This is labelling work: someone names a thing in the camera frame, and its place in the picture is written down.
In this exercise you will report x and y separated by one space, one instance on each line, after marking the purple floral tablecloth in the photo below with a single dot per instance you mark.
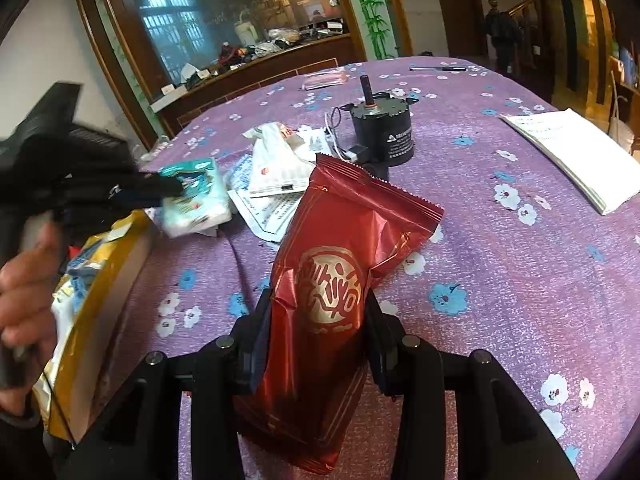
500 280

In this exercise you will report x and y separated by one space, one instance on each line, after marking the wood framed glass partition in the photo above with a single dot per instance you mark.
225 15

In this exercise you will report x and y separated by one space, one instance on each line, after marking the person's left forearm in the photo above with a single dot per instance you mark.
15 415

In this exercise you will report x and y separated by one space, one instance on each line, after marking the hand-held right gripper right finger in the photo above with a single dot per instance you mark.
381 355

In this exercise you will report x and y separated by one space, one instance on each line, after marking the brown wooden door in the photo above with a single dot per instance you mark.
457 10

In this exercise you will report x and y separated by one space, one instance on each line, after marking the wooden display shelf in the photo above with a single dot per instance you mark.
610 60

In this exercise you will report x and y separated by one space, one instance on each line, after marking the person's left hand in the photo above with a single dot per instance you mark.
27 290

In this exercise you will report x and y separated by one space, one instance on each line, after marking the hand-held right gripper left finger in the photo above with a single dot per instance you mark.
257 345

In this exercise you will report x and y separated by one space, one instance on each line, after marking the red foil snack packet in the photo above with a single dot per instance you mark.
330 260

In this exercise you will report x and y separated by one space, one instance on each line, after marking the printed paper leaflet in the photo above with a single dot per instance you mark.
260 215

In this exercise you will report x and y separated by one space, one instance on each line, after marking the white box with gold rim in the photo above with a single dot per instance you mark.
105 300

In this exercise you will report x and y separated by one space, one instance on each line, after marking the black pen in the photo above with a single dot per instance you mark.
437 68

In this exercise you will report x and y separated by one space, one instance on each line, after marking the teal white tissue pack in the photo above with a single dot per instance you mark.
200 205

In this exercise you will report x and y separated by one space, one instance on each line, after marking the black electric motor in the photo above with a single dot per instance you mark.
385 130

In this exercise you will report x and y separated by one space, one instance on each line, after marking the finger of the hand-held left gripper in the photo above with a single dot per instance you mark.
142 201
162 185

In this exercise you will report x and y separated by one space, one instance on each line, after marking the bamboo painted wall panel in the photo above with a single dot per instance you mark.
372 5

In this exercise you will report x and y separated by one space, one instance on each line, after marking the wooden sideboard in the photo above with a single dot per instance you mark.
280 67

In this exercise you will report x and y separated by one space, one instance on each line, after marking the yellow white snack packet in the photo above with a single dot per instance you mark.
85 255

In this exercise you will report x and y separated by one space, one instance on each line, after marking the white plastic packet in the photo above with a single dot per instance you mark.
277 165

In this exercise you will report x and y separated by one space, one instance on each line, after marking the white booklet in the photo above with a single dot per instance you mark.
575 155

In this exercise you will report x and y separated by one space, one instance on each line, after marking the clutter on sideboard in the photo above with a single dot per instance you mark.
260 47

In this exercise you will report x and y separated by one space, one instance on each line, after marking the wooden stair railing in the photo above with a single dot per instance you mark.
532 35

